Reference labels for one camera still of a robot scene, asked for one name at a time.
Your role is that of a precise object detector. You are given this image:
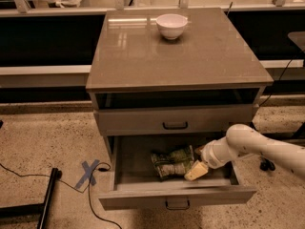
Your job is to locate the black stand leg right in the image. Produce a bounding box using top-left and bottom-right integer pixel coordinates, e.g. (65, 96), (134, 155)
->
(249, 121), (276, 172)

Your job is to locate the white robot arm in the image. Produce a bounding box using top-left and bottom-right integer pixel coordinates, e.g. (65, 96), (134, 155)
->
(184, 124), (305, 180)

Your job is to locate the white ceramic bowl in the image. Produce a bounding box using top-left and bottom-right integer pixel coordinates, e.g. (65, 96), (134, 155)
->
(156, 13), (188, 40)

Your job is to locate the green jalapeno chip bag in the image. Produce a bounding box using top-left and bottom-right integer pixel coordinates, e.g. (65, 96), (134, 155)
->
(151, 146), (194, 180)

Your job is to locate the black stand leg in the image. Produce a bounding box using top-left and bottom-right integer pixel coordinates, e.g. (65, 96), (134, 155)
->
(0, 168), (62, 229)
(249, 121), (276, 172)

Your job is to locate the black floor cable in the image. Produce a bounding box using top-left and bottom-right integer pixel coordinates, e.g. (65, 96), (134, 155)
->
(0, 161), (123, 229)

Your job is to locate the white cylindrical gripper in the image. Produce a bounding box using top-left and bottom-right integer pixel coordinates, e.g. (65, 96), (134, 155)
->
(184, 137), (237, 181)

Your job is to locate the black stand leg left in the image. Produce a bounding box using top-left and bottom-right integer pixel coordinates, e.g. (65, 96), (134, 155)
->
(0, 168), (62, 229)

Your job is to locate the blue tape cross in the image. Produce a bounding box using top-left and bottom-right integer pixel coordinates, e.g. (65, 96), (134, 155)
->
(75, 159), (99, 189)

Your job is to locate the open grey middle drawer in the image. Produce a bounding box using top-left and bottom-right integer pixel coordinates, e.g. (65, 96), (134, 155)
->
(98, 134), (256, 210)

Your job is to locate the grey drawer cabinet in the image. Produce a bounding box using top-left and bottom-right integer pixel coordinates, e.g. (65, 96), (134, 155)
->
(85, 7), (275, 159)

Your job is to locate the closed grey top drawer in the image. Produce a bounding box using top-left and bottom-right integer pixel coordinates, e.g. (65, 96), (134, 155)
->
(93, 104), (258, 136)

